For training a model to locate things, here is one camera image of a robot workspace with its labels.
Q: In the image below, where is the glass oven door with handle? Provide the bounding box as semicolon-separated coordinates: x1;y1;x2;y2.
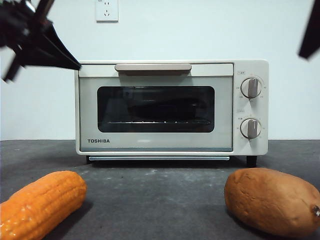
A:
78;63;235;153

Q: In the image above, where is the cream Toshiba toaster oven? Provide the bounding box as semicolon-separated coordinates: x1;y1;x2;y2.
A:
74;59;270;168

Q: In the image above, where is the large temperature knob with beige grip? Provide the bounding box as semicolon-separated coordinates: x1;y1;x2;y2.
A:
240;77;263;99

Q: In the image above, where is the small timer knob with beige grip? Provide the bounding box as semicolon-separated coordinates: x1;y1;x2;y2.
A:
239;118;262;139

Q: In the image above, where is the orange corn cob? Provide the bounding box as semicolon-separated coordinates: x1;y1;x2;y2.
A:
0;170;88;240

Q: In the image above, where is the metal crumb tray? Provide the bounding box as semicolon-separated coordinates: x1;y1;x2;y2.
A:
87;155;231;162

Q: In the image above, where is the brown sweet potato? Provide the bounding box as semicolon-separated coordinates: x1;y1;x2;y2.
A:
224;167;320;238

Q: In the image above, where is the white wall socket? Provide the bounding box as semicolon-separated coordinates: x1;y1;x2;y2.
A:
96;0;119;23

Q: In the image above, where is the wire oven rack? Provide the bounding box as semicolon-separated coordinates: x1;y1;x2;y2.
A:
107;120;211;125

